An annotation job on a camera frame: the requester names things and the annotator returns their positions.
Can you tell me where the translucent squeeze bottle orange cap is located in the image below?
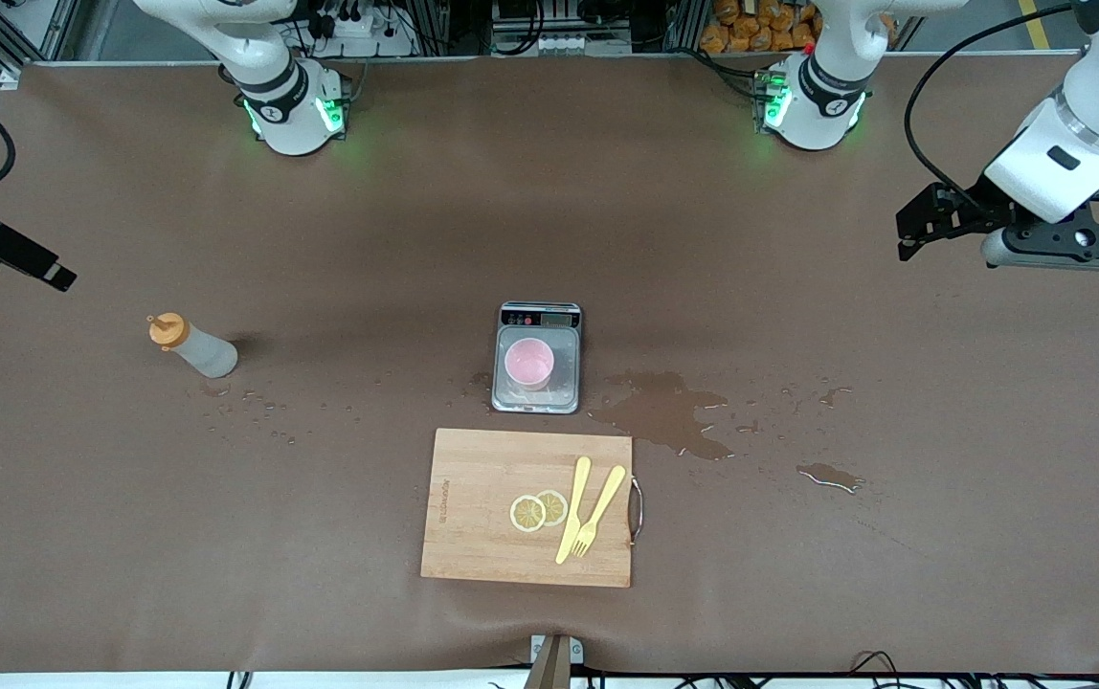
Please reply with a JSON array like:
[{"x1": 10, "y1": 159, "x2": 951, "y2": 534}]
[{"x1": 148, "y1": 313, "x2": 238, "y2": 378}]

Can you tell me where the pink cup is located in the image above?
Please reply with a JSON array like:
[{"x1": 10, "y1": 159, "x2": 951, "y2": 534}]
[{"x1": 505, "y1": 338, "x2": 555, "y2": 391}]

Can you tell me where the orange snack pile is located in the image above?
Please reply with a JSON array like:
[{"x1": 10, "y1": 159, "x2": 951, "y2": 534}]
[{"x1": 701, "y1": 0, "x2": 823, "y2": 54}]

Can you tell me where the large brown liquid puddle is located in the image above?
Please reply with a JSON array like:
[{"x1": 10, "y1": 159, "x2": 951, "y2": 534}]
[{"x1": 588, "y1": 371, "x2": 737, "y2": 462}]

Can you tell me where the brown table cover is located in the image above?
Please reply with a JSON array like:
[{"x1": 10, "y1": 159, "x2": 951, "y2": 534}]
[{"x1": 0, "y1": 53, "x2": 1099, "y2": 676}]

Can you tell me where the silver digital kitchen scale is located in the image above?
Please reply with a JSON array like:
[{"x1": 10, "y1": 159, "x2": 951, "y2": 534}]
[{"x1": 491, "y1": 301, "x2": 583, "y2": 414}]

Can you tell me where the white power strip with plugs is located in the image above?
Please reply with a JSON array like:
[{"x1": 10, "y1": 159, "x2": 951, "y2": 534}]
[{"x1": 315, "y1": 0, "x2": 416, "y2": 58}]

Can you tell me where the yellow plastic fork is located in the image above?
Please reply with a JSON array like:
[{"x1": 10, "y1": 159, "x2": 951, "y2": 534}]
[{"x1": 572, "y1": 465, "x2": 627, "y2": 558}]

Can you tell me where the yellow plastic knife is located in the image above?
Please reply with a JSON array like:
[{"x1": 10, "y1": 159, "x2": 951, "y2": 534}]
[{"x1": 555, "y1": 456, "x2": 593, "y2": 566}]

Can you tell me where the black equipment rack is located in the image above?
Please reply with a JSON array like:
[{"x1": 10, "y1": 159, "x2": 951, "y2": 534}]
[{"x1": 435, "y1": 0, "x2": 704, "y2": 54}]

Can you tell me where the wooden cutting board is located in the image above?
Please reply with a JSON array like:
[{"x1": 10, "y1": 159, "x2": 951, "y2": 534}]
[{"x1": 420, "y1": 428, "x2": 644, "y2": 589}]

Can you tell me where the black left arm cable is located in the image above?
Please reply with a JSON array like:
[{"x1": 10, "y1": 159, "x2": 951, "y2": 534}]
[{"x1": 904, "y1": 3, "x2": 1077, "y2": 211}]

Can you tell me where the grey metal bracket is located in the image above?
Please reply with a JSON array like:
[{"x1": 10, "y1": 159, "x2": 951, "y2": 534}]
[{"x1": 530, "y1": 634, "x2": 585, "y2": 666}]

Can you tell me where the brown stand post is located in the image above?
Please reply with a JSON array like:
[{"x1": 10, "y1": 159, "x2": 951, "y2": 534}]
[{"x1": 524, "y1": 636, "x2": 574, "y2": 689}]

